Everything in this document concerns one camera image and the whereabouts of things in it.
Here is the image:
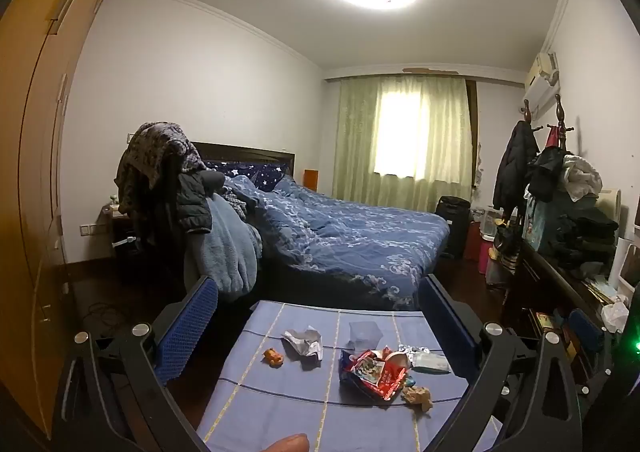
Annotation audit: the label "dark wooden bed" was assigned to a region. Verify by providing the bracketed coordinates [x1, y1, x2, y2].
[192, 141, 451, 313]

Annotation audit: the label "blue printed bag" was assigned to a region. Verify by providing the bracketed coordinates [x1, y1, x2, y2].
[522, 197, 556, 253]

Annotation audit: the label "pale tissue packet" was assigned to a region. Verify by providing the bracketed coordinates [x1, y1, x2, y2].
[409, 352, 452, 375]

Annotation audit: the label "floor cables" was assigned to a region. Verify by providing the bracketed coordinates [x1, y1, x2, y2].
[85, 302, 131, 333]

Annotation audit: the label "wooden wardrobe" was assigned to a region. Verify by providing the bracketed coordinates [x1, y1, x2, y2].
[0, 0, 146, 433]

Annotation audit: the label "blue patterned duvet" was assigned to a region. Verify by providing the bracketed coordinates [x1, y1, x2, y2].
[222, 175, 451, 310]

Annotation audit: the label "pile of dark clothes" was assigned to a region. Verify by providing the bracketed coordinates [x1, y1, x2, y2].
[550, 192, 621, 268]

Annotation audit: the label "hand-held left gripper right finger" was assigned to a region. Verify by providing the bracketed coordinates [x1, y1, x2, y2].
[417, 273, 586, 452]

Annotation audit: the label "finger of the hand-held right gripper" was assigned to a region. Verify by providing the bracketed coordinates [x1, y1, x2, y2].
[567, 308, 610, 383]

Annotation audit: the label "crumpled white paper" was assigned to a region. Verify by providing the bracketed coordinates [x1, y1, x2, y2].
[282, 325, 325, 362]

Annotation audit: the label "dark wooden cabinet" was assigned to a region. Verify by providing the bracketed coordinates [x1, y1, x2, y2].
[505, 232, 631, 373]

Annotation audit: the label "wooden coat rack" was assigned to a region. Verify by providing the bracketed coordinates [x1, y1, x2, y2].
[520, 95, 571, 153]

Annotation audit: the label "red box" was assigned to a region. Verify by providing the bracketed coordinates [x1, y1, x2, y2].
[467, 222, 483, 260]

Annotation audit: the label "white air conditioner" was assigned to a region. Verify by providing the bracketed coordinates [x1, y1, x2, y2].
[522, 51, 561, 114]

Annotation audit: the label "grey patterned garment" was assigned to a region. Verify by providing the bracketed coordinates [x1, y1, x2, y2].
[115, 121, 206, 218]

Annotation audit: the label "crumpled brown tissue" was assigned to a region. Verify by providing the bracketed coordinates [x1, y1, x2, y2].
[401, 384, 433, 414]

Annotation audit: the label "blue fleece blanket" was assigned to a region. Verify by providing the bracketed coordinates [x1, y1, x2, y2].
[182, 192, 263, 303]

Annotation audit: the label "black puffer jacket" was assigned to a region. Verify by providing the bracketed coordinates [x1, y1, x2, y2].
[177, 171, 226, 235]

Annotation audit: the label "star print pillow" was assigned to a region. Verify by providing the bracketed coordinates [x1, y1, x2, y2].
[205, 159, 291, 193]

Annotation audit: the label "black hanging coat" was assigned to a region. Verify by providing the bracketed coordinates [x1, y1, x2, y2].
[492, 121, 541, 210]

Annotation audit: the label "black hanging jacket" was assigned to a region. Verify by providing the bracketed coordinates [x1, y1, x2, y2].
[525, 147, 568, 203]

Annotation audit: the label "red snack wrapper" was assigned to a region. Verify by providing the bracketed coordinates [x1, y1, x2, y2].
[340, 346, 413, 405]

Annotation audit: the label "white plastic bag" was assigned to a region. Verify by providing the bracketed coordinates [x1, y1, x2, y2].
[600, 302, 631, 333]

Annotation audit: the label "clear plastic cup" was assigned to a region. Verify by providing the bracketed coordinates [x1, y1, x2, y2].
[347, 319, 383, 350]

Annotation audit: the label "pink bin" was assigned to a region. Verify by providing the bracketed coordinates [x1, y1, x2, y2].
[477, 232, 496, 275]

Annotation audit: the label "dark nightstand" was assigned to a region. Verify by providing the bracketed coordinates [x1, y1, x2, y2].
[100, 202, 146, 273]

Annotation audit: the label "white cloth bundle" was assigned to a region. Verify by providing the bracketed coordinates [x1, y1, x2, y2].
[560, 155, 603, 200]

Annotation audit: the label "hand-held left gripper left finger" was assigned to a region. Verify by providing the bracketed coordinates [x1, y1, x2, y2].
[52, 275, 221, 452]

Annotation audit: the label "pale green curtain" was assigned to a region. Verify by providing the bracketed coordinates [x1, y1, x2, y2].
[332, 75, 476, 205]

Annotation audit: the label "black suitcase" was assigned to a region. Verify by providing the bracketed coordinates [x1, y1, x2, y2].
[434, 196, 472, 260]

